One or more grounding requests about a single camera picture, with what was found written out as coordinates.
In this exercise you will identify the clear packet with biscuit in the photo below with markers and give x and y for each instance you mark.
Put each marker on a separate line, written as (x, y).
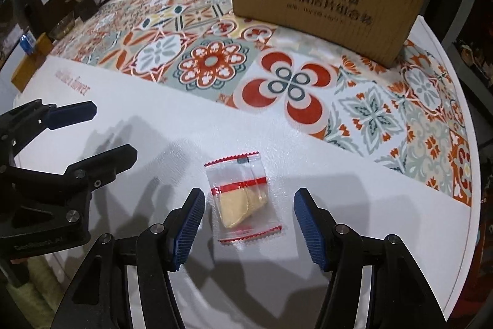
(240, 196)

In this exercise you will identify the patterned tile tablecloth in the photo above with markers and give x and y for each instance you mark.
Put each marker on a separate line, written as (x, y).
(186, 82)

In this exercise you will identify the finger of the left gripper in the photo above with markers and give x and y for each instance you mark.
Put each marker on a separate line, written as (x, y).
(23, 124)
(96, 166)

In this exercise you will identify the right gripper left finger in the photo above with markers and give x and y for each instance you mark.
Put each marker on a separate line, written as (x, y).
(98, 295)

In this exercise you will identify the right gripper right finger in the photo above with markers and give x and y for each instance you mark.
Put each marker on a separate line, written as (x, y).
(400, 296)

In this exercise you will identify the glass bowl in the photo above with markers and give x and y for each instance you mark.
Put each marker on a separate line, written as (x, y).
(63, 27)

